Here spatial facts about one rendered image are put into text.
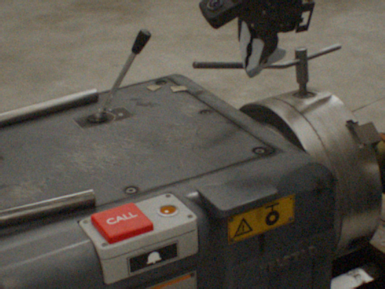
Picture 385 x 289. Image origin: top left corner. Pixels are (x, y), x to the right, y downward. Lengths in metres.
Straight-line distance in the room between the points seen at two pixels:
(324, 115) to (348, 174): 0.11
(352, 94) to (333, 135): 3.24
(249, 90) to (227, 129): 3.37
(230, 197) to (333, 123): 0.34
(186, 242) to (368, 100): 3.54
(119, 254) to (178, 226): 0.08
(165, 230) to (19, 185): 0.24
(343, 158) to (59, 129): 0.46
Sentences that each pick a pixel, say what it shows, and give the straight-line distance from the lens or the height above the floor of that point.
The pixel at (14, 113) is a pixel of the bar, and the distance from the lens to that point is 1.26.
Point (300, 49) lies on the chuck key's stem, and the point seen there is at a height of 1.32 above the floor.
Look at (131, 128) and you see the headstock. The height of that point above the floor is 1.25.
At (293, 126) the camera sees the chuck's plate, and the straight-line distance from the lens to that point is 1.26.
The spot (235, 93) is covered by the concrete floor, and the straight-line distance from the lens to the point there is 4.51.
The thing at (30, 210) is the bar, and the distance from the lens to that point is 0.98.
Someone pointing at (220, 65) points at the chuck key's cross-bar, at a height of 1.34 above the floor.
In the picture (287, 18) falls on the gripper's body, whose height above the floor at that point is 1.42.
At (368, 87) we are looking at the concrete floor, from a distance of 4.63.
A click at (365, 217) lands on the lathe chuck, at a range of 1.31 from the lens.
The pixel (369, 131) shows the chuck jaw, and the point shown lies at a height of 1.19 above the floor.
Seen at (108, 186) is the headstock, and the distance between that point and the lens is 1.04.
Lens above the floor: 1.77
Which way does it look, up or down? 27 degrees down
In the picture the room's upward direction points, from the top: 3 degrees counter-clockwise
